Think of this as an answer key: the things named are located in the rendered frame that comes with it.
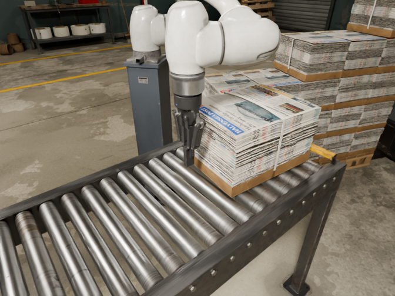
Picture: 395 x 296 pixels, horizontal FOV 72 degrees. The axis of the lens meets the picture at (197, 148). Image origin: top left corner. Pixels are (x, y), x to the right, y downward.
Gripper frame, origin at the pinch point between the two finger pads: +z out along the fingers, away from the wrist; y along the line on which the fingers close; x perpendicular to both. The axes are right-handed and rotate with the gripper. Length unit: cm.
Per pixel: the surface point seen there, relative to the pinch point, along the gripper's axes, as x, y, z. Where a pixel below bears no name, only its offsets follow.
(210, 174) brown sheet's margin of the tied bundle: -8.0, -1.4, 10.2
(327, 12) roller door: -768, 366, 34
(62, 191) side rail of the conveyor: 33.1, 25.5, 13.3
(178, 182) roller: 0.6, 5.1, 13.4
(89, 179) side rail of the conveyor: 24.0, 26.0, 13.3
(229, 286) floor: -25, -1, 93
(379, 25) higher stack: -177, 21, -19
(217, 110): -13.8, 2.8, -10.0
